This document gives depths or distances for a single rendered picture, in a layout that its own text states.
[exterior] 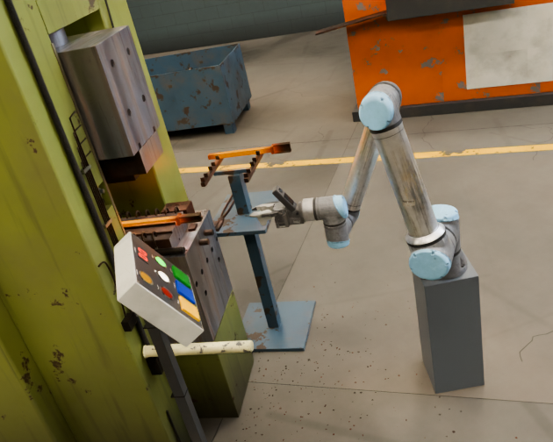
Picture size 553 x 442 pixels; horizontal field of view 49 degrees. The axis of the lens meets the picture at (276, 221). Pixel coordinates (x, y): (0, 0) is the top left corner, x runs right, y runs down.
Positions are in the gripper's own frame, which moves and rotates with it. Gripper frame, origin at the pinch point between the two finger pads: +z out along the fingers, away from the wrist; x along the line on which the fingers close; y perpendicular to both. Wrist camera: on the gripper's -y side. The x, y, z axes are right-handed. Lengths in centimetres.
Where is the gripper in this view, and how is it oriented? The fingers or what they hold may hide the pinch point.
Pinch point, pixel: (253, 210)
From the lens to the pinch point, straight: 240.7
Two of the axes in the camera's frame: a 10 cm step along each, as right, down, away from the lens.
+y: 2.0, 8.6, 4.8
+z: -9.7, 1.0, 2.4
